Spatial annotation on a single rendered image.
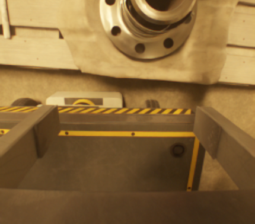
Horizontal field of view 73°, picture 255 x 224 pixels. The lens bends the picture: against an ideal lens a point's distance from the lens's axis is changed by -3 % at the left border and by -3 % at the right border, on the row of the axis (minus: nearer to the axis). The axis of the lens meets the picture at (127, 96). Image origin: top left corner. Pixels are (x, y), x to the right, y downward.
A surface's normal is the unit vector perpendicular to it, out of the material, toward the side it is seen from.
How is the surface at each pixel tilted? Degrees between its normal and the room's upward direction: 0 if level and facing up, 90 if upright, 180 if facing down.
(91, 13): 60
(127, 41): 0
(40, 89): 0
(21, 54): 0
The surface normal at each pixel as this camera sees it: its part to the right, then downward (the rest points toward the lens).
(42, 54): 0.01, 0.29
